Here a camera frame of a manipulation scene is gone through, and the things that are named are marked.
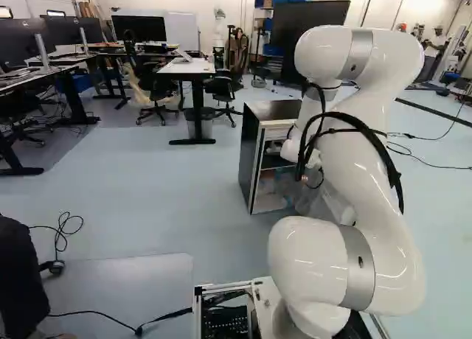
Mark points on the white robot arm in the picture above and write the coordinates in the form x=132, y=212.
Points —
x=368, y=177

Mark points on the black office chair with cloth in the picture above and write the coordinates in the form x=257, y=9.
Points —
x=155, y=92

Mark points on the open grey laptop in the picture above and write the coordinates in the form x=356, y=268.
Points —
x=185, y=56

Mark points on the white-top standing desk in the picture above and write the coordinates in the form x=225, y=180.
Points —
x=188, y=68

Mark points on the small black fridge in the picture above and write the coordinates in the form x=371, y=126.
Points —
x=245, y=151

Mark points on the person's legs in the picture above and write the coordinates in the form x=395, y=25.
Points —
x=18, y=272

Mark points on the large black screen on stand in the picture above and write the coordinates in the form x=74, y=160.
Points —
x=306, y=22

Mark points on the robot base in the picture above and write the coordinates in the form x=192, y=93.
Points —
x=225, y=317

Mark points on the grey trash bin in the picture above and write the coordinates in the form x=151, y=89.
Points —
x=199, y=123

